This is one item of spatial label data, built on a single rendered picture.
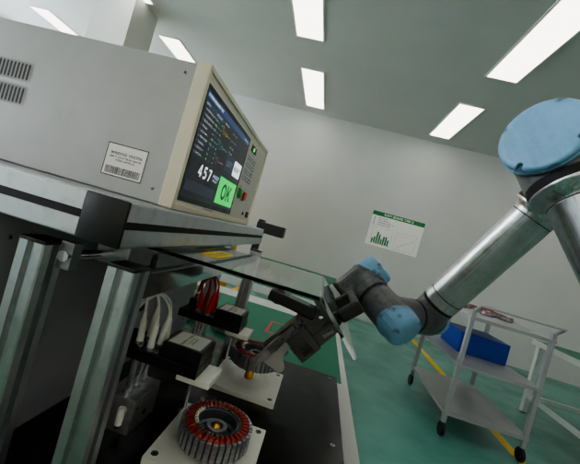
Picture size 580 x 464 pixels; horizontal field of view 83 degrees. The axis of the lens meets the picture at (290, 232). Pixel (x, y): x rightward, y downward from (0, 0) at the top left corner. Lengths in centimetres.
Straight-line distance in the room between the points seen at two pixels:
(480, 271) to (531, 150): 26
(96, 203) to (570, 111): 58
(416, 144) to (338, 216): 184
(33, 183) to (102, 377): 20
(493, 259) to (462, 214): 556
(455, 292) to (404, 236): 525
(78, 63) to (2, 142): 16
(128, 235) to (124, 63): 29
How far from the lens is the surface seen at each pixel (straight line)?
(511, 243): 73
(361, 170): 599
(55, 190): 39
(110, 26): 493
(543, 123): 60
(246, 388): 78
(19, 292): 44
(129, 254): 47
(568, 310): 713
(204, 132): 52
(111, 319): 37
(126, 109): 54
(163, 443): 60
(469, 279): 74
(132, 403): 60
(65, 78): 61
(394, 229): 595
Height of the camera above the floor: 113
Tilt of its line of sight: level
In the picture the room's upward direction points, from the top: 16 degrees clockwise
